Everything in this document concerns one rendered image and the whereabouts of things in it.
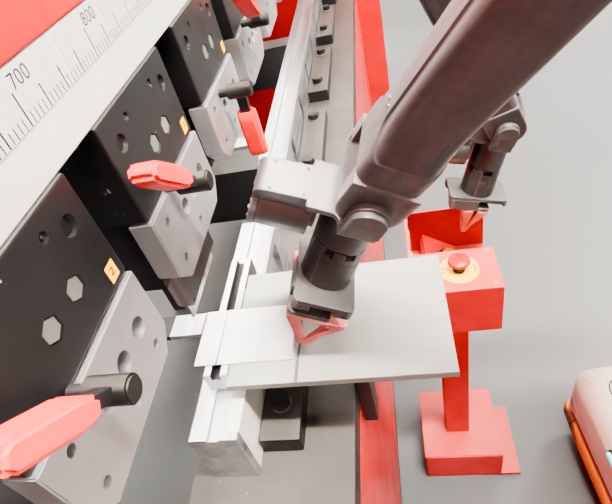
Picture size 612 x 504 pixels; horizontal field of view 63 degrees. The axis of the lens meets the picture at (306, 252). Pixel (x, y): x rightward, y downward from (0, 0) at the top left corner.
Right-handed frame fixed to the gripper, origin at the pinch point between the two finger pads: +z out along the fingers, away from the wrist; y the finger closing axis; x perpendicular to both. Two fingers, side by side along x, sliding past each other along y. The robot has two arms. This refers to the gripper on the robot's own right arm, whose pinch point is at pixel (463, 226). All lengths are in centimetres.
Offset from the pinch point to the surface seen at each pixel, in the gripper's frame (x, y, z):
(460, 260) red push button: 10.0, 2.1, -0.2
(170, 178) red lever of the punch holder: 47, 39, -40
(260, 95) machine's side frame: -179, 66, 63
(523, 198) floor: -105, -60, 66
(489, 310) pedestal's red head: 14.6, -4.4, 7.5
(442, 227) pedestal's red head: -5.0, 2.3, 4.6
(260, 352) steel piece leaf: 41, 34, -11
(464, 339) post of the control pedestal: 7.4, -5.8, 25.5
